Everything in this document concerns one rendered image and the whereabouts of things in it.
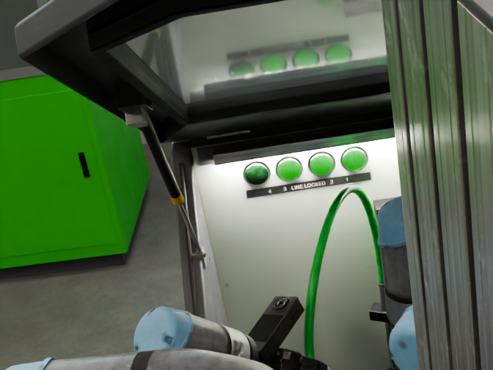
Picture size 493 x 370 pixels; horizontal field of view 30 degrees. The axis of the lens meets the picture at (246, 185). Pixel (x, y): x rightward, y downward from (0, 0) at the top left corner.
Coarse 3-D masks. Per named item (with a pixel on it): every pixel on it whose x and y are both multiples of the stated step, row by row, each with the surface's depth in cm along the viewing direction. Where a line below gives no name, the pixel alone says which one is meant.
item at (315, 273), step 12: (348, 192) 147; (360, 192) 153; (336, 204) 143; (372, 216) 160; (324, 228) 139; (372, 228) 163; (324, 240) 138; (312, 264) 136; (312, 276) 135; (312, 288) 134; (312, 300) 134; (312, 312) 134; (312, 324) 134; (312, 336) 134; (312, 348) 134
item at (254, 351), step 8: (248, 336) 124; (256, 344) 124; (256, 352) 123; (280, 352) 127; (288, 352) 127; (296, 352) 129; (256, 360) 122; (272, 360) 127; (280, 360) 128; (288, 360) 128; (272, 368) 127; (280, 368) 126; (288, 368) 128; (296, 368) 129
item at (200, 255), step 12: (144, 132) 133; (156, 144) 135; (156, 156) 137; (168, 168) 140; (168, 180) 142; (180, 192) 146; (180, 204) 147; (192, 228) 153; (204, 252) 159; (204, 264) 160
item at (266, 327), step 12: (276, 300) 133; (288, 300) 131; (264, 312) 132; (276, 312) 131; (288, 312) 130; (300, 312) 131; (264, 324) 129; (276, 324) 128; (288, 324) 129; (252, 336) 128; (264, 336) 127; (276, 336) 127; (264, 348) 125; (276, 348) 127; (264, 360) 126
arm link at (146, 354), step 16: (128, 352) 76; (144, 352) 74; (16, 368) 75; (32, 368) 74; (48, 368) 74; (64, 368) 73; (80, 368) 73; (96, 368) 72; (112, 368) 72; (128, 368) 72; (144, 368) 71
